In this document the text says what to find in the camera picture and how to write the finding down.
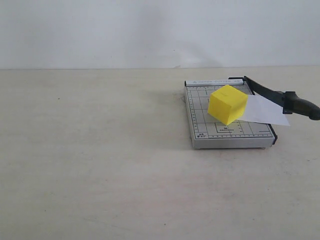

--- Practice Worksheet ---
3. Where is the yellow foam cube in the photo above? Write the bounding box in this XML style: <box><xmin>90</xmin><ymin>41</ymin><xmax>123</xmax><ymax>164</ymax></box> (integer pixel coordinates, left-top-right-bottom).
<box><xmin>207</xmin><ymin>85</ymin><xmax>248</xmax><ymax>126</ymax></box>

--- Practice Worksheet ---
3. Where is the white paper sheet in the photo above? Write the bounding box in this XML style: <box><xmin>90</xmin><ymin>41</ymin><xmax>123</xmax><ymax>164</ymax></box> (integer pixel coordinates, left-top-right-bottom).
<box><xmin>238</xmin><ymin>95</ymin><xmax>290</xmax><ymax>126</ymax></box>

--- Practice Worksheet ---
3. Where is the black cutter blade arm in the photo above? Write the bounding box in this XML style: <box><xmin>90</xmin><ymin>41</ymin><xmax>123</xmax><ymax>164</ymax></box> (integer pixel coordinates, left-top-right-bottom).
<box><xmin>243</xmin><ymin>76</ymin><xmax>320</xmax><ymax>121</ymax></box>

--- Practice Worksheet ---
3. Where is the grey paper cutter base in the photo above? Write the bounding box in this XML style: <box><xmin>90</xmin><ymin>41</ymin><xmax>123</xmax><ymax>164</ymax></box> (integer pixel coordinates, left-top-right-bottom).
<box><xmin>184</xmin><ymin>77</ymin><xmax>278</xmax><ymax>149</ymax></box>

